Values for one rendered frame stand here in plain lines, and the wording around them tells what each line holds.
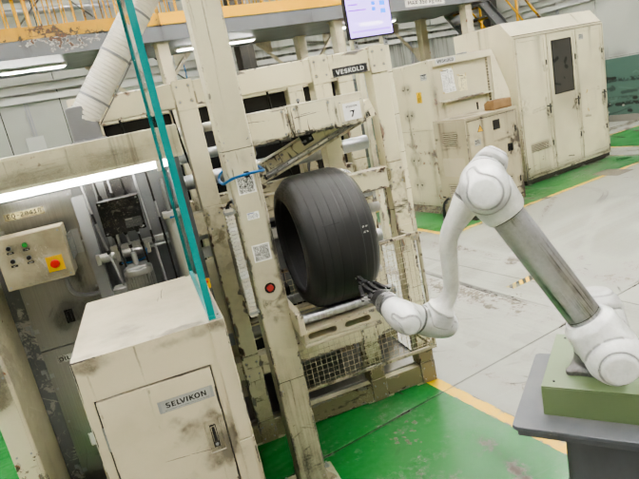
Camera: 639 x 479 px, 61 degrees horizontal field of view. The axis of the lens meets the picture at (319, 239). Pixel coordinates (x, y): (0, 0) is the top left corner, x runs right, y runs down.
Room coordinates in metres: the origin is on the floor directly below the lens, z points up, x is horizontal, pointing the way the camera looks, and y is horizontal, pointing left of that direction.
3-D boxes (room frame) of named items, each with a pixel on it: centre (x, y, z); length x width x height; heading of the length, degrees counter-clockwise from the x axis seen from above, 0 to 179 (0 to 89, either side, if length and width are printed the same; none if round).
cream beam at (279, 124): (2.68, -0.01, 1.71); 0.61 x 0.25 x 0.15; 106
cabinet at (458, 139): (6.86, -2.21, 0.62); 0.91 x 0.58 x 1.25; 118
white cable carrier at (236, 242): (2.22, 0.34, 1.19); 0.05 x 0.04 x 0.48; 16
